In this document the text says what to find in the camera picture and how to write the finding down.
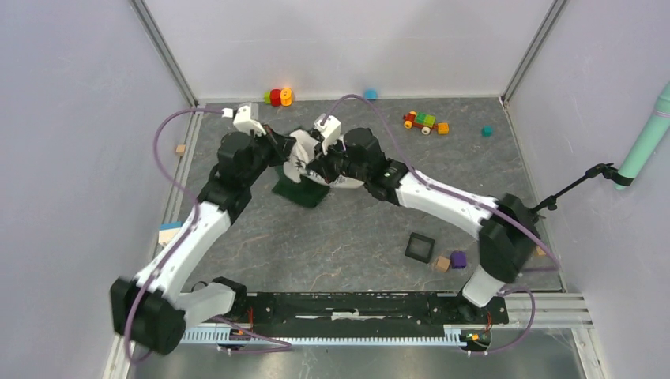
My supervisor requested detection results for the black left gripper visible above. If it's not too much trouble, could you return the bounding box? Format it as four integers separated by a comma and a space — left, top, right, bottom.
242, 122, 295, 186

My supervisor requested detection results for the blue and white block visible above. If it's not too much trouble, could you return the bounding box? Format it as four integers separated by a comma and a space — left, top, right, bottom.
157, 221, 183, 247

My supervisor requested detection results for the black square frame tray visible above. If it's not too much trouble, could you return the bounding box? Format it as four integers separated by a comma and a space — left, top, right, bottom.
405, 232, 435, 264

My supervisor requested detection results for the red green orange toy stack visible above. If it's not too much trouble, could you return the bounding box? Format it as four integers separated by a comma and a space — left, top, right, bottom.
264, 88, 295, 107

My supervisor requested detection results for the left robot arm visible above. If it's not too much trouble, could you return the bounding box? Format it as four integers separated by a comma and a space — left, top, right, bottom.
110, 126, 297, 357

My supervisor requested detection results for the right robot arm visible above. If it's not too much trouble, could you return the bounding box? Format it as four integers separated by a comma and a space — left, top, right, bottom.
292, 128, 540, 322

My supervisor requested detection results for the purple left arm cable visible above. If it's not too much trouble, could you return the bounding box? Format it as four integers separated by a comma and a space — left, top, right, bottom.
123, 107, 294, 365

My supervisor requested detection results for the teal padded pole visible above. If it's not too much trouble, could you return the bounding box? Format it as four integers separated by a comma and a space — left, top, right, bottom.
614, 83, 669, 190

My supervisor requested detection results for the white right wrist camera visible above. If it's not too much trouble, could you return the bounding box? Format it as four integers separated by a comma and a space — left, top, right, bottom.
314, 114, 341, 155

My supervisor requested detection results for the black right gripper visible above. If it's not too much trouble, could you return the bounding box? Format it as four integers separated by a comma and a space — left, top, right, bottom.
309, 133, 370, 183

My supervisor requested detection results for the blue round toy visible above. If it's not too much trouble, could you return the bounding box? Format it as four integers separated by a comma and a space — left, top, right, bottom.
363, 88, 378, 101

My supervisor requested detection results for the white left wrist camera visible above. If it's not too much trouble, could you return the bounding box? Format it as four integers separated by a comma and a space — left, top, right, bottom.
221, 103, 266, 137

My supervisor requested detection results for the white and green t-shirt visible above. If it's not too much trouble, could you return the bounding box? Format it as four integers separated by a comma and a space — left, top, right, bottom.
272, 129, 363, 208

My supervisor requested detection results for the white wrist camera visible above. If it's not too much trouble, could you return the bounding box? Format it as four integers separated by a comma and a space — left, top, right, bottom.
314, 114, 341, 155
221, 103, 266, 137

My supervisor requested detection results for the purple cube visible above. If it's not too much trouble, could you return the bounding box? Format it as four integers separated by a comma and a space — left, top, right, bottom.
450, 250, 468, 269

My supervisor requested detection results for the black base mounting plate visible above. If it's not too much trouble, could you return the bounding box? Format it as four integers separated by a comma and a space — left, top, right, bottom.
209, 291, 510, 339

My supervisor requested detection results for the black tripod stand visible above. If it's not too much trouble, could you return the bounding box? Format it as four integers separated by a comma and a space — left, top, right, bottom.
531, 163, 634, 215

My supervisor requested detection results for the colourful toy block train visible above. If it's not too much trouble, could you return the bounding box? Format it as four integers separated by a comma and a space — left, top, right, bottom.
403, 111, 450, 135

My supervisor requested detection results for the teal cube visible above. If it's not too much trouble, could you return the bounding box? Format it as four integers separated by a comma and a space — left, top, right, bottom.
481, 126, 494, 137

